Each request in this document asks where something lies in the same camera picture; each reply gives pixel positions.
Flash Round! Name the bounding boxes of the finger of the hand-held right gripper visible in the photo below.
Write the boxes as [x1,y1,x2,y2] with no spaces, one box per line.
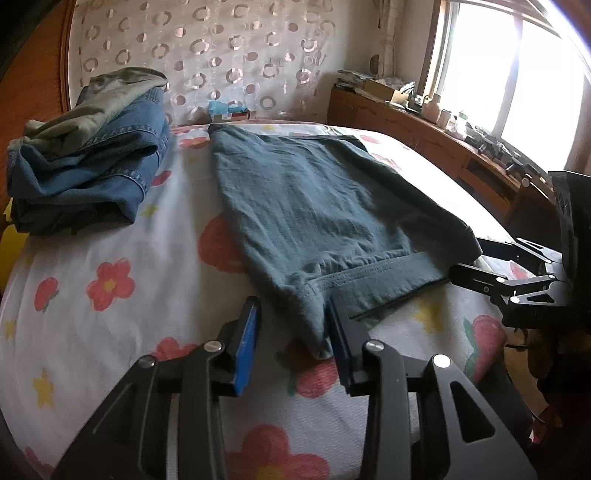
[448,262,568,326]
[475,236,565,269]

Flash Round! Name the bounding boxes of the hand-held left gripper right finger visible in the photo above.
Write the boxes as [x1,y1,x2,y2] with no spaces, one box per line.
[325,293,539,480]

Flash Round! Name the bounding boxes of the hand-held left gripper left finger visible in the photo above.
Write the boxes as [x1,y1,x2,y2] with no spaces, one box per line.
[51,296,263,480]

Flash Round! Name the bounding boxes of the blue-grey short pants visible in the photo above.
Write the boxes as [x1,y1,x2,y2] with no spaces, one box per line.
[208,122,483,361]

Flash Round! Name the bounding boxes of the folded grey-green pants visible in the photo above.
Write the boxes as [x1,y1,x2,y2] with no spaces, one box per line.
[23,67,169,155]

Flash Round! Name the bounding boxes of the white strawberry print sheet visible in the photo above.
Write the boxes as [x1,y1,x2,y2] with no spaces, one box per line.
[0,122,509,480]

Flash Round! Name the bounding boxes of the low wooden cabinet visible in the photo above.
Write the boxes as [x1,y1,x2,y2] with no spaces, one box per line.
[328,85,555,227]

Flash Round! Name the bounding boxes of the window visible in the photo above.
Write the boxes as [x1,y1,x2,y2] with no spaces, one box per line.
[418,0,591,171]

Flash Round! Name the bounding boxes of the open cardboard box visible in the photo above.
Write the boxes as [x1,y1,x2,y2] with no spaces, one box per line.
[362,79,409,104]

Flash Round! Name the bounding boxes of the folded blue denim jeans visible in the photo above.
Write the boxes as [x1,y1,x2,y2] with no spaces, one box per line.
[7,85,171,234]

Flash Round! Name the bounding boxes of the pile of papers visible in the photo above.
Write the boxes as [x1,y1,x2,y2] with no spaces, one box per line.
[335,69,370,90]

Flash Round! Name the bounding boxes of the small cardboard box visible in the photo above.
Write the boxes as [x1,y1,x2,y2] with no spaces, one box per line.
[210,108,252,123]

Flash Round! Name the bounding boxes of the pale patterned window curtain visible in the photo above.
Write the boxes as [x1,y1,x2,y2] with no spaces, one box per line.
[376,0,444,81]

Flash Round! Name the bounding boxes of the light blue packet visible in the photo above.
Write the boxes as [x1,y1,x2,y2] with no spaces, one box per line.
[207,100,247,118]

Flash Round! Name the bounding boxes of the yellow cushion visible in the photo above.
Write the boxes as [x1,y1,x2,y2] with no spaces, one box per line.
[0,200,31,252]

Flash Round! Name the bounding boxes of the circle pattern curtain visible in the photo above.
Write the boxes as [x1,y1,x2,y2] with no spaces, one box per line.
[67,0,384,127]

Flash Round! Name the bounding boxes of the wooden wardrobe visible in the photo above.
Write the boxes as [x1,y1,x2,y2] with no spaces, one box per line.
[0,0,77,199]

